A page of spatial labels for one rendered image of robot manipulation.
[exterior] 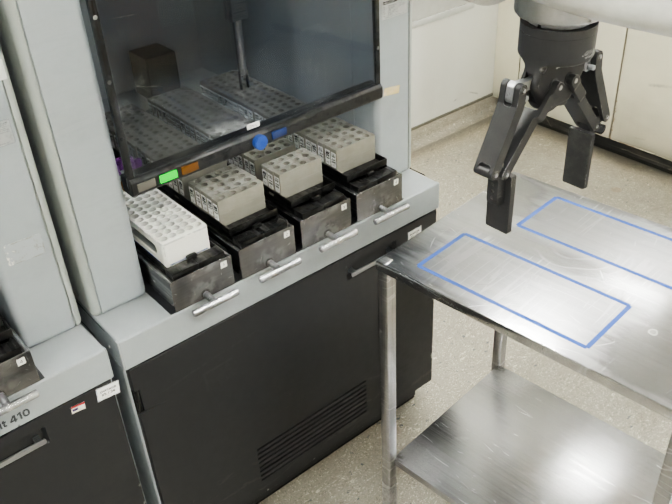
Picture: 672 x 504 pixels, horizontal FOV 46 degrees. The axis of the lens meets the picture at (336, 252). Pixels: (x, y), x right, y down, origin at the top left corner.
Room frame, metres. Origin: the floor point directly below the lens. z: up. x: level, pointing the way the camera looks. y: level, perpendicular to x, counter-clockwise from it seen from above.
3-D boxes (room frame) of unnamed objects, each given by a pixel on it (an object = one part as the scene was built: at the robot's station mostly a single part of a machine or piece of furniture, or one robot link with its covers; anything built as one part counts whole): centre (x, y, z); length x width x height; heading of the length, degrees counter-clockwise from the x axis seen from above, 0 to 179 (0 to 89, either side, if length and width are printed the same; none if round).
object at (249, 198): (1.37, 0.19, 0.85); 0.12 x 0.02 x 0.06; 129
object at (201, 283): (1.46, 0.45, 0.78); 0.73 x 0.14 x 0.09; 38
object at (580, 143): (0.80, -0.28, 1.22); 0.03 x 0.01 x 0.07; 38
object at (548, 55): (0.76, -0.23, 1.36); 0.08 x 0.07 x 0.09; 128
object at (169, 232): (1.36, 0.37, 0.83); 0.30 x 0.10 x 0.06; 38
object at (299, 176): (1.47, 0.07, 0.85); 0.12 x 0.02 x 0.06; 128
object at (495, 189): (0.70, -0.16, 1.25); 0.03 x 0.01 x 0.05; 128
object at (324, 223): (1.65, 0.21, 0.78); 0.73 x 0.14 x 0.09; 38
